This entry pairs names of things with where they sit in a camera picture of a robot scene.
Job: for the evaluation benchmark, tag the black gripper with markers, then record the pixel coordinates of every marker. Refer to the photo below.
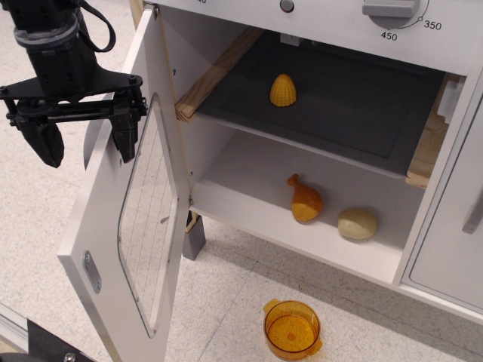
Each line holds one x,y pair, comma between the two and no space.
110,95

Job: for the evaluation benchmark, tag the white oven door with window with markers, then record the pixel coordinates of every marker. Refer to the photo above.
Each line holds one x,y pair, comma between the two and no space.
123,242

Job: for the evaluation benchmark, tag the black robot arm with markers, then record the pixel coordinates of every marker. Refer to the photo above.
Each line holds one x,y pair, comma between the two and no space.
69,84

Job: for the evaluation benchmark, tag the white toy kitchen oven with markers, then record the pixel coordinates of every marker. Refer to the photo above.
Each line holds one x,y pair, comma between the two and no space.
239,176

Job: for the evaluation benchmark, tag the dark grey oven tray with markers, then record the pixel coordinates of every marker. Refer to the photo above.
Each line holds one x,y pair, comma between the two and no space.
361,107

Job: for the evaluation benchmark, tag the grey furniture leg cap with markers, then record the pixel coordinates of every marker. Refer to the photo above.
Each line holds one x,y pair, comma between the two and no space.
194,239

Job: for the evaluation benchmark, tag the yellow toy corn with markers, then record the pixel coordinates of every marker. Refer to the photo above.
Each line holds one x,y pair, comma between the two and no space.
283,92

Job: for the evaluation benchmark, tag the orange toy chicken drumstick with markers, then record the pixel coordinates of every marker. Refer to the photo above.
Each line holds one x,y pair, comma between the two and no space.
307,203

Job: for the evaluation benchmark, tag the grey round button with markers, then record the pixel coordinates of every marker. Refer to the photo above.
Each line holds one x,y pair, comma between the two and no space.
287,5

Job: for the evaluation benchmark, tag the orange transparent toy pot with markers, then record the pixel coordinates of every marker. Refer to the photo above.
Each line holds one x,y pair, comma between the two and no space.
292,329

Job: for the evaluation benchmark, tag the beige toy potato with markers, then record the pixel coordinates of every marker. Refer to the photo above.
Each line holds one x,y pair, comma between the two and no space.
357,223

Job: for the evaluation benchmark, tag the grey temperature knob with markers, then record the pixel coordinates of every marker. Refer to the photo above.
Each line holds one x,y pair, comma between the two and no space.
390,14

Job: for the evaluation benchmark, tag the white right cabinet door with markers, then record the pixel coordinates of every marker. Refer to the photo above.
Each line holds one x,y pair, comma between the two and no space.
447,262

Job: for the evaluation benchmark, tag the aluminium frame rail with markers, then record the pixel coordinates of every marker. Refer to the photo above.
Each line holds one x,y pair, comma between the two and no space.
14,330

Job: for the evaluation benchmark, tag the black base plate with screw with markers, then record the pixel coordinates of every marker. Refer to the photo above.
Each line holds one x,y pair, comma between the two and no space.
45,346

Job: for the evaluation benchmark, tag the grey cabinet door handle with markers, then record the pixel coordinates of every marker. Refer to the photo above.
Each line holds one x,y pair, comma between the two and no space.
474,216

